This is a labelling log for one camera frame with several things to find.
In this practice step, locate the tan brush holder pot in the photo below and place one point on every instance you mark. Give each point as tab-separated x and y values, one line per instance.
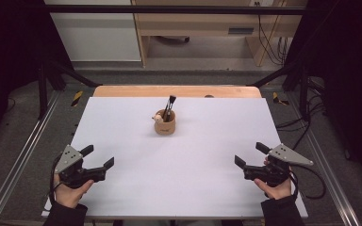
165	128

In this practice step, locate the white table sheet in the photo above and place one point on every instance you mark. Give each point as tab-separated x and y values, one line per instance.
185	188

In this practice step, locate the black metal stand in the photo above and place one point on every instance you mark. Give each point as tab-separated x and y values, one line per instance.
43	94
304	94

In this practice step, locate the aluminium floor rail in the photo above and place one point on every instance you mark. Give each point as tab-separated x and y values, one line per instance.
22	157
330	175

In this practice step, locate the person's left hand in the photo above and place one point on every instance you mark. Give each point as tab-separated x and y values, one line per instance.
69	196

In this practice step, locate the dark curtain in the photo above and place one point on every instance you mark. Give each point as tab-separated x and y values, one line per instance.
352	78
6	62

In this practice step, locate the thin black makeup brush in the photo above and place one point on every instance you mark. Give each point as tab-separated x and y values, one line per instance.
166	108

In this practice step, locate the yellow black tape marker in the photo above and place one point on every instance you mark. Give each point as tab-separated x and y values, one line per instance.
77	98
278	99

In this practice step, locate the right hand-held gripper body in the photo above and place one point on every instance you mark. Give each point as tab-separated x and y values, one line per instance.
270	174

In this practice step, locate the black wide-head makeup brush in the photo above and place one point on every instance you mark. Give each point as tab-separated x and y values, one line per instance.
171	100

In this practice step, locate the white cabinet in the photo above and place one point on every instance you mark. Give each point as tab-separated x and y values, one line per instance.
97	37

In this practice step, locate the light wooden table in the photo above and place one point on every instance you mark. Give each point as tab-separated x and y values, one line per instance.
138	91

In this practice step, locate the person's right hand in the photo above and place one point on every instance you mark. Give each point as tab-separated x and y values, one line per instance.
278	192

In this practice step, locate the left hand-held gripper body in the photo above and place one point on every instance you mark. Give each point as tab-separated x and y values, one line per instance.
78	177

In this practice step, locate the light wooden desk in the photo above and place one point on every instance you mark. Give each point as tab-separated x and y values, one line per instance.
201	23

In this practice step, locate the black horizontal frame bar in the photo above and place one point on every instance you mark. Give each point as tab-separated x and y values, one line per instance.
169	9

